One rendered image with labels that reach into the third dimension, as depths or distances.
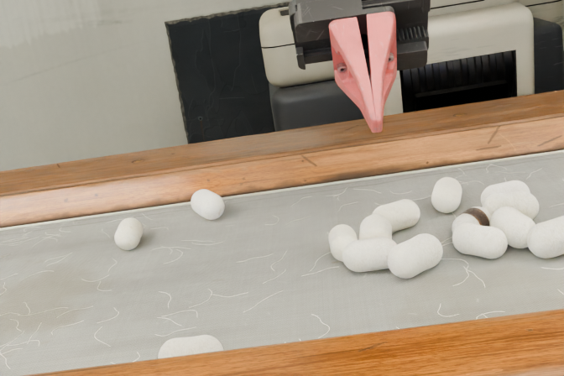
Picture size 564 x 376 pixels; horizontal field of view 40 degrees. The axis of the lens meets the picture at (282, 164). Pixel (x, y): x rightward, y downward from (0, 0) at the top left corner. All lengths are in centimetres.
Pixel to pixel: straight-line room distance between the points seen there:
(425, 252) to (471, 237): 3
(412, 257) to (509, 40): 70
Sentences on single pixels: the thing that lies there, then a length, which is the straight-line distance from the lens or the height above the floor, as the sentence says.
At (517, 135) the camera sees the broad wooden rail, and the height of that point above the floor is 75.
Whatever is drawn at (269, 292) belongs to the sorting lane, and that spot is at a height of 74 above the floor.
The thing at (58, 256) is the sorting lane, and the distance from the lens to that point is 62.
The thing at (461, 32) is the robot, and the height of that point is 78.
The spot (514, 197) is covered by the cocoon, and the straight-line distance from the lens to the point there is 53.
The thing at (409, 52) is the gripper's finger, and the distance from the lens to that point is 60.
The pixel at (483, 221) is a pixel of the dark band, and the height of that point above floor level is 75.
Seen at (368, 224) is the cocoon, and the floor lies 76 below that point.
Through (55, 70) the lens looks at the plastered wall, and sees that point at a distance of 262.
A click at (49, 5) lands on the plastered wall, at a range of 260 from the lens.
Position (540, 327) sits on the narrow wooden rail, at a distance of 36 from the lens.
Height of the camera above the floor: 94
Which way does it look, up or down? 16 degrees down
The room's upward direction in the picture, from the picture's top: 9 degrees counter-clockwise
